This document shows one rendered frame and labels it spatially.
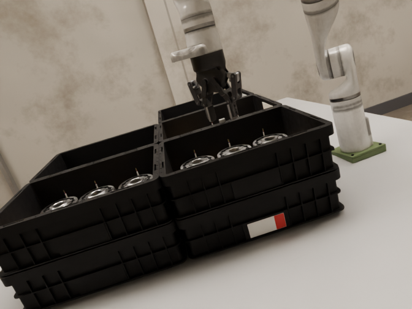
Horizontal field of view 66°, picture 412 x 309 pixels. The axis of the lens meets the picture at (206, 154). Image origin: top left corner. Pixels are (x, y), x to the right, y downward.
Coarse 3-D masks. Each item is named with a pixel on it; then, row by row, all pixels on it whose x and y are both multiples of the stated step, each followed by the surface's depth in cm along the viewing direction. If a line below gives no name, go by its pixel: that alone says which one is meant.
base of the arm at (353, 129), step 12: (360, 96) 98; (336, 108) 100; (348, 108) 98; (360, 108) 98; (336, 120) 102; (348, 120) 99; (360, 120) 99; (348, 132) 100; (360, 132) 99; (348, 144) 102; (360, 144) 100; (372, 144) 103
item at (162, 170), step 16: (304, 112) 84; (208, 128) 95; (320, 128) 69; (160, 144) 93; (272, 144) 69; (288, 144) 69; (160, 160) 79; (224, 160) 68; (240, 160) 69; (160, 176) 68; (176, 176) 68; (192, 176) 68
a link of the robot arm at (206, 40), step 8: (192, 32) 66; (200, 32) 66; (208, 32) 66; (216, 32) 68; (192, 40) 67; (200, 40) 66; (208, 40) 66; (216, 40) 68; (192, 48) 64; (200, 48) 63; (208, 48) 67; (216, 48) 68; (176, 56) 66; (184, 56) 65; (192, 56) 64
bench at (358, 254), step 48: (336, 144) 117; (384, 192) 81; (288, 240) 73; (336, 240) 69; (384, 240) 65; (0, 288) 88; (144, 288) 72; (192, 288) 67; (240, 288) 64; (288, 288) 60; (336, 288) 57; (384, 288) 55
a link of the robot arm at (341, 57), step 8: (336, 48) 95; (344, 48) 94; (352, 48) 95; (336, 56) 94; (344, 56) 93; (352, 56) 93; (336, 64) 95; (344, 64) 94; (352, 64) 93; (336, 72) 96; (344, 72) 96; (352, 72) 94; (352, 80) 95; (336, 88) 101; (344, 88) 96; (352, 88) 95; (336, 96) 98; (344, 96) 97; (352, 96) 96
